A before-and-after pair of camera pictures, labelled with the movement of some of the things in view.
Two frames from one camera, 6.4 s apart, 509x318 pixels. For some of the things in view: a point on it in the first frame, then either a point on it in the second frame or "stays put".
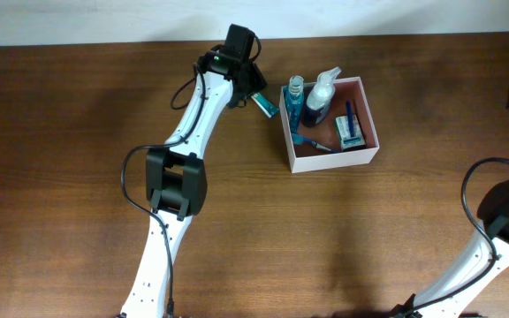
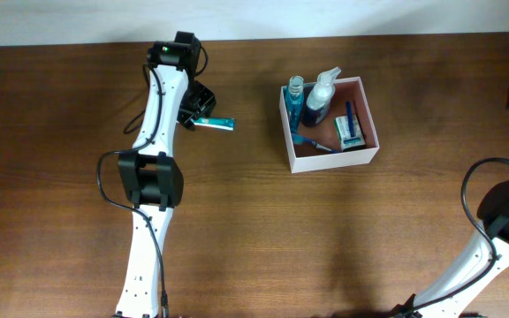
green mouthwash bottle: (292, 94) stays put
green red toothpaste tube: (269, 109) to (217, 123)
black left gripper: (258, 83) to (208, 102)
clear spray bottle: (320, 98) stays put
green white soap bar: (343, 126) stays put
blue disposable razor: (353, 139) stays put
